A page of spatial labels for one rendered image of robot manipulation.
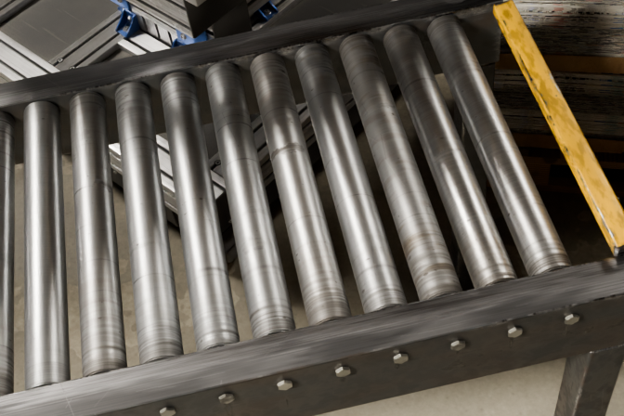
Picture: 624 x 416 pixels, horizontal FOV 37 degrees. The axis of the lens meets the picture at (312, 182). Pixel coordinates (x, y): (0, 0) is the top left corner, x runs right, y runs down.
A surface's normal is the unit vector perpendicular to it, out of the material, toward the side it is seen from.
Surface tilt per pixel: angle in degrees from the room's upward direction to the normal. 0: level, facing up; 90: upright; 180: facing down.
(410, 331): 0
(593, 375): 90
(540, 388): 0
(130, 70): 0
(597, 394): 90
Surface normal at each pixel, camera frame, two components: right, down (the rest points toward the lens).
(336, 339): -0.10, -0.63
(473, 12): 0.19, 0.75
